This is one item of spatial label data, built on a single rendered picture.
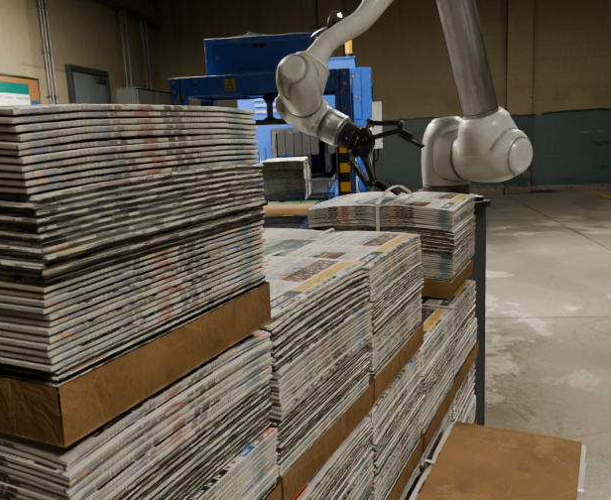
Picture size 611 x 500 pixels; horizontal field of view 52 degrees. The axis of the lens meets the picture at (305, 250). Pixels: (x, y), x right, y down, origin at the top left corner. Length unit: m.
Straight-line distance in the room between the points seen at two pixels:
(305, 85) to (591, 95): 9.92
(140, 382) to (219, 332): 0.11
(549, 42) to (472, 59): 9.32
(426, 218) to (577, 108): 9.79
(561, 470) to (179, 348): 0.96
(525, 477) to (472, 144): 0.99
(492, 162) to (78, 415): 1.59
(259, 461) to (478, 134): 1.39
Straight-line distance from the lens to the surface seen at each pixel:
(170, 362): 0.53
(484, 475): 1.31
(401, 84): 10.80
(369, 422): 0.99
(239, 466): 0.65
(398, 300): 1.08
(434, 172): 2.07
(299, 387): 0.75
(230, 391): 0.62
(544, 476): 1.33
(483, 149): 1.90
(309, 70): 1.58
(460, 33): 1.88
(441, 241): 1.55
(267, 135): 5.70
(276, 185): 4.10
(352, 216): 1.61
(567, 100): 11.23
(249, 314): 0.63
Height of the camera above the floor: 1.27
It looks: 11 degrees down
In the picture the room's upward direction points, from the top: 3 degrees counter-clockwise
